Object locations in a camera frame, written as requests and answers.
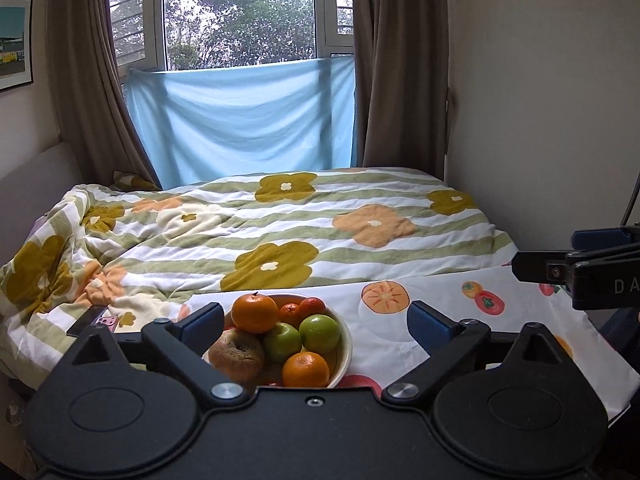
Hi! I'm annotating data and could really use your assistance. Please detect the large orange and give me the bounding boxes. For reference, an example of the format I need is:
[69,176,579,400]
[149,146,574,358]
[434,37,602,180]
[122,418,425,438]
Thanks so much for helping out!
[231,292,279,334]

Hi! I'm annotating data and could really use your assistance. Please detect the green apple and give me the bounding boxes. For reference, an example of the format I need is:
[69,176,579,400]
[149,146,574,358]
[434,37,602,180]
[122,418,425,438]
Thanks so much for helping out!
[298,314,341,354]
[262,322,302,363]

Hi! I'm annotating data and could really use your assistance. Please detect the mandarin orange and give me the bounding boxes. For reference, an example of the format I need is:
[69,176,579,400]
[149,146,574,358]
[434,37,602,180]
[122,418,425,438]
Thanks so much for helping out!
[279,302,302,328]

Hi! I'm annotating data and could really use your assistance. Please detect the small tangerine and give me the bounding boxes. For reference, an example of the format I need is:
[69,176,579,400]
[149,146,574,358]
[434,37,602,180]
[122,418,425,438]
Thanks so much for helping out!
[298,297,326,320]

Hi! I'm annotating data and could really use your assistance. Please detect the pink smartphone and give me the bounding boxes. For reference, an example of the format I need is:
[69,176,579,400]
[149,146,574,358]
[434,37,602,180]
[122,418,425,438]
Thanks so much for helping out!
[96,314,119,333]

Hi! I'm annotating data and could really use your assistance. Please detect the white fruit print cloth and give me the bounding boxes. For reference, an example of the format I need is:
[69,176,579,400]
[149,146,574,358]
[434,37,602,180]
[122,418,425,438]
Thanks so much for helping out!
[177,263,640,421]

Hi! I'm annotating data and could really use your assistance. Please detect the cream fruit bowl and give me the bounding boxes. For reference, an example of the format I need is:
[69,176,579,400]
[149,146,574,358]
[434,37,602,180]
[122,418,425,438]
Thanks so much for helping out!
[203,292,352,389]

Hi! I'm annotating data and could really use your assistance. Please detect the black smartphone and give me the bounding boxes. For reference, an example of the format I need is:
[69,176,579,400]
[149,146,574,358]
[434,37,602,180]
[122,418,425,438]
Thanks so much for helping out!
[66,304,106,337]

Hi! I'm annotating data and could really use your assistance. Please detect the floral striped duvet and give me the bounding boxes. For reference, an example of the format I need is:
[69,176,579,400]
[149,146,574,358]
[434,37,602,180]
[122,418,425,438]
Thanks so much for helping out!
[1,168,516,388]

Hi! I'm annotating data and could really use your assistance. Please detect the orange in bowl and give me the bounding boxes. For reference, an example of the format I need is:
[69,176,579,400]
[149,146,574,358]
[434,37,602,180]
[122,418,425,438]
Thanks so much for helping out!
[281,351,331,388]

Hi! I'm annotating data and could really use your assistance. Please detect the green apple in bowl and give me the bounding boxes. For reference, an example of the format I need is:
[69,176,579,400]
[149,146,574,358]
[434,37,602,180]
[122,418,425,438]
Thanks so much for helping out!
[298,314,341,354]

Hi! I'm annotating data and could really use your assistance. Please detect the floral pillow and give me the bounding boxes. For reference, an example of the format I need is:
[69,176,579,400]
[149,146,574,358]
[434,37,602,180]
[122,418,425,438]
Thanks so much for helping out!
[113,171,160,192]

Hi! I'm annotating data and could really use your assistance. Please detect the grey bed headboard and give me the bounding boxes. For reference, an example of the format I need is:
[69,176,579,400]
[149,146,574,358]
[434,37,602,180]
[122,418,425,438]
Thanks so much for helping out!
[0,142,84,264]

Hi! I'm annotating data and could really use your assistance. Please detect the light blue window sheet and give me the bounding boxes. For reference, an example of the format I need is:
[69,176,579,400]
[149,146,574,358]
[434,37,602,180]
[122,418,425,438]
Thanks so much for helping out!
[125,55,357,188]

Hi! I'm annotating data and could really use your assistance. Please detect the brown left curtain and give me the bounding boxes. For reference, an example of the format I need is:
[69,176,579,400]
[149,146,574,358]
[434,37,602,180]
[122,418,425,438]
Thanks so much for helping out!
[46,0,160,185]

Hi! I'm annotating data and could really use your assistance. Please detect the brown curtain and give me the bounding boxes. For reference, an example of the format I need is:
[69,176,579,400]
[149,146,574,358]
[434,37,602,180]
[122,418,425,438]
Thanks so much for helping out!
[46,0,160,185]
[354,0,449,178]

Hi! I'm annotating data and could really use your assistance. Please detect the brown right curtain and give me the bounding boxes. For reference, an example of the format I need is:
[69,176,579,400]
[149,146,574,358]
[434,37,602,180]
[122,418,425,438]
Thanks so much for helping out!
[354,0,449,178]

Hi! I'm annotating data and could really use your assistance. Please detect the black cable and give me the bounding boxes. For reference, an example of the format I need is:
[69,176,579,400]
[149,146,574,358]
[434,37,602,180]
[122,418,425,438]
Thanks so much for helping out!
[619,171,640,228]

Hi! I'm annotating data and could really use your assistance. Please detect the window frame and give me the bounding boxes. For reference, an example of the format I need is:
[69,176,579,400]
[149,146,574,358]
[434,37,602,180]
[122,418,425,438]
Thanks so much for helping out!
[110,0,354,75]

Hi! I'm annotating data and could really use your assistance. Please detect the framed wall picture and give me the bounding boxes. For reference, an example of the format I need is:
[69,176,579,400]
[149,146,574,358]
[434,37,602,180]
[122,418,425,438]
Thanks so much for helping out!
[0,0,34,92]

